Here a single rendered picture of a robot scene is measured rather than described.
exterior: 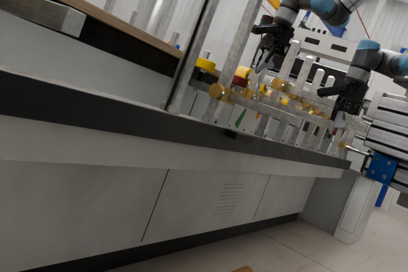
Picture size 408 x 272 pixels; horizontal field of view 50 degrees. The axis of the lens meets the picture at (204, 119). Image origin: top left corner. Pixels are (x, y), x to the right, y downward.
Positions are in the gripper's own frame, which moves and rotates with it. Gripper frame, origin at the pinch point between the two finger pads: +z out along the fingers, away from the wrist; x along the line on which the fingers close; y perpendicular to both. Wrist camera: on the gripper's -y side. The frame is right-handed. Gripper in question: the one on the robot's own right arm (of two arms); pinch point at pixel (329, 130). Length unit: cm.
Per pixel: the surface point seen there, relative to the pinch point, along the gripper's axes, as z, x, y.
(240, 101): 2.0, -26.5, -25.4
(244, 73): -12, 21, -51
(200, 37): -11, -56, -31
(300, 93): -11.7, 23.5, -23.1
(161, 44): -6, -48, -49
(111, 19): -6, -73, -49
